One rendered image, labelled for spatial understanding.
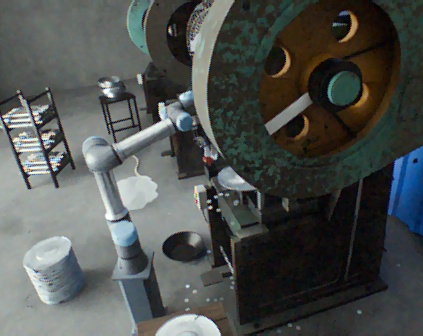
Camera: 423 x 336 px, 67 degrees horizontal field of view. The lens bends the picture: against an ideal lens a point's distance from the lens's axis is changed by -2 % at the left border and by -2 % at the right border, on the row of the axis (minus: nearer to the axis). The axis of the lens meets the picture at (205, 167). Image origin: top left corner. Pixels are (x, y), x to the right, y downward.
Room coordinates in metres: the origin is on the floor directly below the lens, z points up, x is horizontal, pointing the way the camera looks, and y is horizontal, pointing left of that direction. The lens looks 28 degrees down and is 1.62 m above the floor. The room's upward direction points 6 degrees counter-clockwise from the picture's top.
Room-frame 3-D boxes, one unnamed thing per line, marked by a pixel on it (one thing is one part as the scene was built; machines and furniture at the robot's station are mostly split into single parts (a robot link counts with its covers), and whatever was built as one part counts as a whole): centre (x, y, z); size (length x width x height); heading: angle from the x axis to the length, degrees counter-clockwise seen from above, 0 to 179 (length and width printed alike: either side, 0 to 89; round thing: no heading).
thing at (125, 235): (1.24, 0.42, 0.62); 0.13 x 0.12 x 0.14; 22
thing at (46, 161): (3.15, 1.70, 0.47); 0.46 x 0.43 x 0.95; 82
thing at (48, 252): (1.56, 1.04, 0.31); 0.29 x 0.29 x 0.01
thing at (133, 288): (1.23, 0.42, 0.23); 0.19 x 0.19 x 0.45; 87
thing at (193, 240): (1.77, 0.22, 0.04); 0.30 x 0.30 x 0.07
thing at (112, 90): (4.23, 1.06, 0.40); 0.45 x 0.40 x 0.79; 24
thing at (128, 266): (1.23, 0.42, 0.50); 0.15 x 0.15 x 0.10
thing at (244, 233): (1.21, -0.52, 0.45); 0.92 x 0.12 x 0.90; 102
